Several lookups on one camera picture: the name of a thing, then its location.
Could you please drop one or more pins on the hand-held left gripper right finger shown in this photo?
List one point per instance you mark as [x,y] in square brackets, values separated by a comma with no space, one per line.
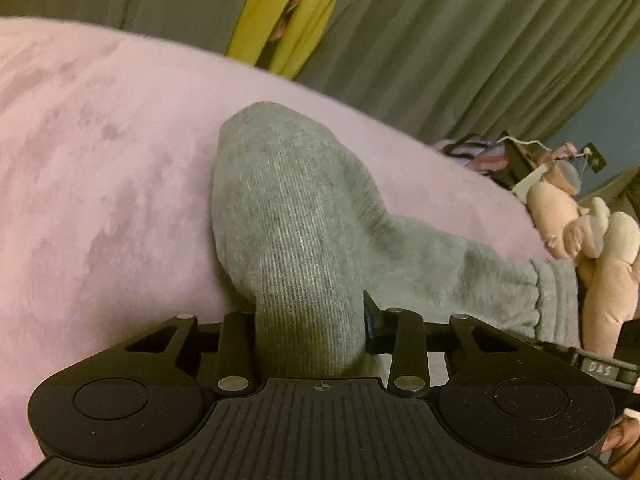
[407,347]

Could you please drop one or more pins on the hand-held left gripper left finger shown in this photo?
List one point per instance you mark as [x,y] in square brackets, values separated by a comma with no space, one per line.
[235,347]

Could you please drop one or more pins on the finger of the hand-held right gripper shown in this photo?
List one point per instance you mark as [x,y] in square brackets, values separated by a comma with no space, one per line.
[550,351]

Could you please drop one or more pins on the grey sock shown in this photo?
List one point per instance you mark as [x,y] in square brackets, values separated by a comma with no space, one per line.
[300,220]

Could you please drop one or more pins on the person's right hand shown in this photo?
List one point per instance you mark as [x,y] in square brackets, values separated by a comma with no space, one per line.
[625,442]

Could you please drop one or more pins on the pink plush toy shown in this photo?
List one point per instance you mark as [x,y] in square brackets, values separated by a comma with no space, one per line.
[615,260]

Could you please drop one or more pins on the pink bed blanket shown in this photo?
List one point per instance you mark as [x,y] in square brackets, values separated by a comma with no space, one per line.
[100,185]

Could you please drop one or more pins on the yellow curtain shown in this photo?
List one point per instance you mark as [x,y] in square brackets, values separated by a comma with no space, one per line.
[260,15]
[320,10]

